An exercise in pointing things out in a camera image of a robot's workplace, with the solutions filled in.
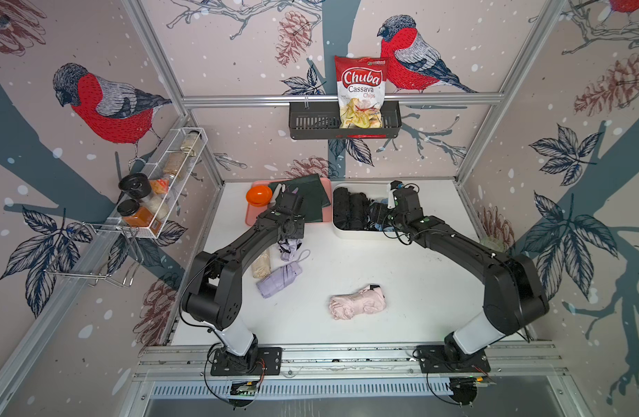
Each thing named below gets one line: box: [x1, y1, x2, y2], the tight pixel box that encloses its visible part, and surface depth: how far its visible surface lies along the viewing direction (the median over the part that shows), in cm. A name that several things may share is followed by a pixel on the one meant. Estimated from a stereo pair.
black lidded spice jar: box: [118, 172, 152, 200], surface depth 63 cm
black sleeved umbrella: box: [333, 186, 351, 231], surface depth 100 cm
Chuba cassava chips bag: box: [335, 55, 389, 130], surface depth 85 cm
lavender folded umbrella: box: [256, 261, 303, 298], surface depth 89 cm
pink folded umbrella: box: [328, 284, 387, 320], surface depth 81 cm
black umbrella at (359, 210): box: [349, 191, 370, 231], surface depth 101 cm
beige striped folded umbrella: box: [251, 251, 271, 279], surface depth 91 cm
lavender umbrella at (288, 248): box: [278, 238, 303, 262], surface depth 87 cm
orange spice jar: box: [116, 198, 163, 236], surface depth 62 cm
